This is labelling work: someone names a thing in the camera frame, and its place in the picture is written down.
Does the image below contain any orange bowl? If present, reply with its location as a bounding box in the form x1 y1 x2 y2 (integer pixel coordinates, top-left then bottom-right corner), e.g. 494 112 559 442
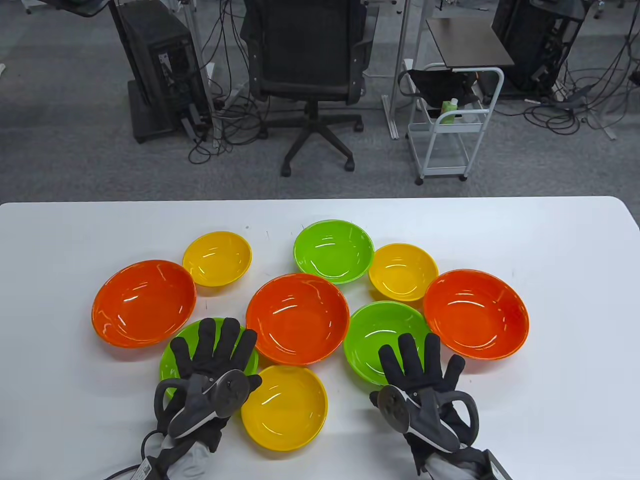
245 273 351 366
91 259 197 348
423 269 530 361

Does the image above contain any yellow bowl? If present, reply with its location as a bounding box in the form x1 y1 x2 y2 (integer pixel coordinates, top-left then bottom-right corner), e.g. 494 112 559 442
182 231 253 288
240 365 329 452
368 243 440 303

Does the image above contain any black glove cable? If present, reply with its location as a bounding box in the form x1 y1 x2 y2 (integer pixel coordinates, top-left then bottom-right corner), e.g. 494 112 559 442
102 429 168 480

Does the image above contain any person's right hand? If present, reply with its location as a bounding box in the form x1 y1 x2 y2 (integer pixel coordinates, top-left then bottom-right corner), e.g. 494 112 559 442
369 332 481 473

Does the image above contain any black bag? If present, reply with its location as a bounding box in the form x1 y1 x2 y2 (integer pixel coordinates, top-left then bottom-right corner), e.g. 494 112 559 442
397 68 483 108

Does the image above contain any person's left hand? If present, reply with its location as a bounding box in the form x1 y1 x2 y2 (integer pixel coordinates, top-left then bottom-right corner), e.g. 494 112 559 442
152 316 263 451

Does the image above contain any brown side table top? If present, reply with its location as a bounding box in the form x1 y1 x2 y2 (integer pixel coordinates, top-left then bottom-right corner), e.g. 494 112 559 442
426 17 516 69

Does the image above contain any black computer tower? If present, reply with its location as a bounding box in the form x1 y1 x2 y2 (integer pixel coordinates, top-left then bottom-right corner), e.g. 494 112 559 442
107 0 213 145
491 0 586 93

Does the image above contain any tangle of black cables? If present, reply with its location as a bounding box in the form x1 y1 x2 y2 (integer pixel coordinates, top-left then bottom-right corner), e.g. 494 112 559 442
522 20 640 136
187 0 281 166

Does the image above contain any white utility cart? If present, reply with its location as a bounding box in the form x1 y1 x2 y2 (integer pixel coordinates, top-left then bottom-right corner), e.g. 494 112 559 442
397 63 506 186

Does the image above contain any black office chair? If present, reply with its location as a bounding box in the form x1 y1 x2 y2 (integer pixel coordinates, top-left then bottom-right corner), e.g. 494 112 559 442
240 0 381 177

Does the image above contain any grey handheld controller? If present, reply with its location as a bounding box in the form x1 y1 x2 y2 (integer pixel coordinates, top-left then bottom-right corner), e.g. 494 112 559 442
153 369 251 441
376 384 480 453

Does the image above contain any green bowl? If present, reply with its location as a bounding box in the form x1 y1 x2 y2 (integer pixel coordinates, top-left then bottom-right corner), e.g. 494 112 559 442
343 300 438 387
159 317 260 401
293 219 375 285

